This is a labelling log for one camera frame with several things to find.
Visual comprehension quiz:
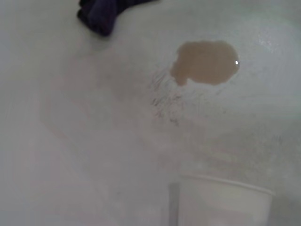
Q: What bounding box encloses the white paper cup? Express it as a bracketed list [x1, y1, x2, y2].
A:
[177, 174, 277, 226]

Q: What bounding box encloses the brown water stain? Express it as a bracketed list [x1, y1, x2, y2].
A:
[169, 40, 240, 87]

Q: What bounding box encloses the purple rag with black trim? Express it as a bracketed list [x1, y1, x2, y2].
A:
[76, 0, 160, 37]

